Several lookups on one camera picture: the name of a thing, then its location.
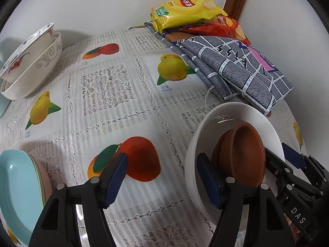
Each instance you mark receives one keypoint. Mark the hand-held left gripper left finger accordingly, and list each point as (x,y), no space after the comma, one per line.
(115,182)

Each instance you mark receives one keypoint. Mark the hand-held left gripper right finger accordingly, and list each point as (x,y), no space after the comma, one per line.
(209,182)

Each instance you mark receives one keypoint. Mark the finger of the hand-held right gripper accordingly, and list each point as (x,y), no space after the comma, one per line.
(276,167)
(293,157)

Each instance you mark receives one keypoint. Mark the small brown bowl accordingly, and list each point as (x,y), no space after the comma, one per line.
(246,154)
(219,149)

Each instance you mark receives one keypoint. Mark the plain white bowl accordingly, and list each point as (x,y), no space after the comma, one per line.
(231,115)

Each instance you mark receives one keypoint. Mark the light green square plate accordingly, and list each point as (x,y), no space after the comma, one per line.
(39,182)

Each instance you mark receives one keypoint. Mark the light blue square plate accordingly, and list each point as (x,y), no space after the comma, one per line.
(18,193)

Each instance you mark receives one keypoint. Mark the fruit print tablecloth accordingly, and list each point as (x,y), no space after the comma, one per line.
(144,113)

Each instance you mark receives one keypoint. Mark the grey checked cloth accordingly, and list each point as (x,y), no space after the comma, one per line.
(231,67)

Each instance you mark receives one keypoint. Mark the white bowl grey scroll print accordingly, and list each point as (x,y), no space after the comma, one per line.
(43,67)

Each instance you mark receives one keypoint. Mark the red chip bag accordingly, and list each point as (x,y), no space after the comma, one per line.
(226,29)

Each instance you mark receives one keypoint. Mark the blue red patterned bowl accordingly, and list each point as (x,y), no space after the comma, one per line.
(23,54)

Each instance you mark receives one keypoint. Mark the yellow chip bag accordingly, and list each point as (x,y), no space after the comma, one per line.
(185,12)

